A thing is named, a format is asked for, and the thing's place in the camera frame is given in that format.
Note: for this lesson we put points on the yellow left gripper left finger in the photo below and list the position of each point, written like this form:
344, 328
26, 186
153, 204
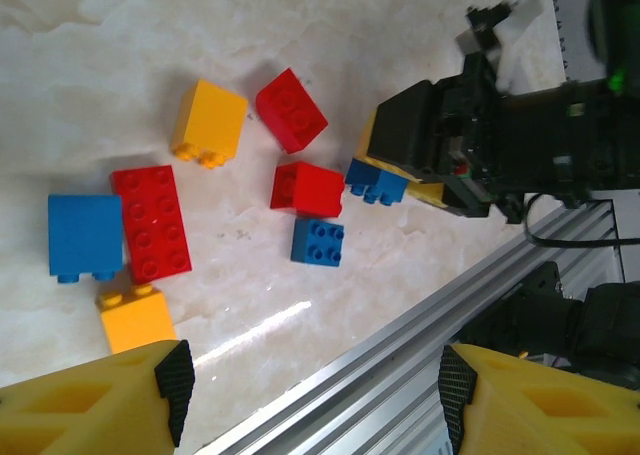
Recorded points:
125, 400

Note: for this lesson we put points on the long red lego brick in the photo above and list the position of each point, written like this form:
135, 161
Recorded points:
150, 225

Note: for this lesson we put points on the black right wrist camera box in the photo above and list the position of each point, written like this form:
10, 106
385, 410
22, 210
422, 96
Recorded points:
405, 125

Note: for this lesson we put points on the blue curved lego brick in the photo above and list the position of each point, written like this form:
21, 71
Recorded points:
85, 235

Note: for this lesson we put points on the aluminium front rail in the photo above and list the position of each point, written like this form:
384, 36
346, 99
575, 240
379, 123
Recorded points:
375, 375

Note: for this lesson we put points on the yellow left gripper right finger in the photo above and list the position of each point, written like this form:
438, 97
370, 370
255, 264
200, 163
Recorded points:
510, 415

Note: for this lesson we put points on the small blue lego brick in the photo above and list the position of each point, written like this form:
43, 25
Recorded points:
372, 177

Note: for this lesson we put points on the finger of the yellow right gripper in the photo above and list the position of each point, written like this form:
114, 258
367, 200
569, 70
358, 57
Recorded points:
365, 142
425, 195

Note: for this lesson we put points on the tall yellow lego brick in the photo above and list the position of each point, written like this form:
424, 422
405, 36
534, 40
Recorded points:
210, 120

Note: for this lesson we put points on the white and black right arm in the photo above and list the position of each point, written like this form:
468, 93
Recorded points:
540, 140

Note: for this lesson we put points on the blue square lego brick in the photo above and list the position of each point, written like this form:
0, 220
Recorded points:
315, 242

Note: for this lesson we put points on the red square lego brick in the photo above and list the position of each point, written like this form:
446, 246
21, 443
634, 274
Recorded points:
317, 187

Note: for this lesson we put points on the red sloped lego brick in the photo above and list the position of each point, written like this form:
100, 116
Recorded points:
292, 112

